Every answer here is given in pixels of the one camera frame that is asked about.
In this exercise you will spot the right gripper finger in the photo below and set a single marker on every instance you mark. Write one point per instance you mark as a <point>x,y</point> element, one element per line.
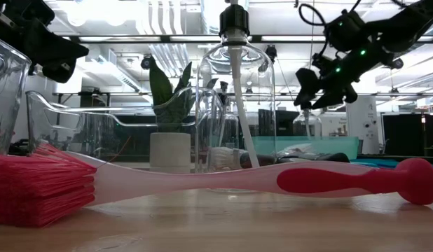
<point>307,85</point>
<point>330,99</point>

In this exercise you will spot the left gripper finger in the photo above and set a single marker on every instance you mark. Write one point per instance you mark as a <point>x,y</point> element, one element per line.
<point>55,45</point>
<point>60,71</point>

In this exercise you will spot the clear plastic bin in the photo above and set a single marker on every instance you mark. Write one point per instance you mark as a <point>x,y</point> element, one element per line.
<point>97,122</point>
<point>10,87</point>

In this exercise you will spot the light blue sponge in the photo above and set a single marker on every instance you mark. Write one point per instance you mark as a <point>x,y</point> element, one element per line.
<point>377,166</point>

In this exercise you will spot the red dish brush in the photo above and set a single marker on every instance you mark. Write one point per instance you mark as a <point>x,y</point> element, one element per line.
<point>307,182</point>

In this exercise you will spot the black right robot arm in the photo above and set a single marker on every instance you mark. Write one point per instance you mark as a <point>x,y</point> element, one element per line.
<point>412,17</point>

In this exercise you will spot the white cylindrical machine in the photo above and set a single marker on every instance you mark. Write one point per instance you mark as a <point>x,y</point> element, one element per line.
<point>362,133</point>

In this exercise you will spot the green translucent tray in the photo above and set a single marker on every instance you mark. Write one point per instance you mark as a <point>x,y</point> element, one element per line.
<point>335,147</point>

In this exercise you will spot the black monitor screen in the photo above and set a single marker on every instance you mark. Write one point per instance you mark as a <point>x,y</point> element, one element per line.
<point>400,136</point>

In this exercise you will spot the snake plant in white pot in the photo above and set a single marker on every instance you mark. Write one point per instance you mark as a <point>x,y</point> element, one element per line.
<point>169,150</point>

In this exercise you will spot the black hanging ceiling camera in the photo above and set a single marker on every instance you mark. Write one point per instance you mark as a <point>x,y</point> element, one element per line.
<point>145,63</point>
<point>271,52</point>
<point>397,63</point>

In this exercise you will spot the black aluminium rig frame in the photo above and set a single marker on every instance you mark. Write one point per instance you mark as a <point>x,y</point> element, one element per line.
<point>132,38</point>

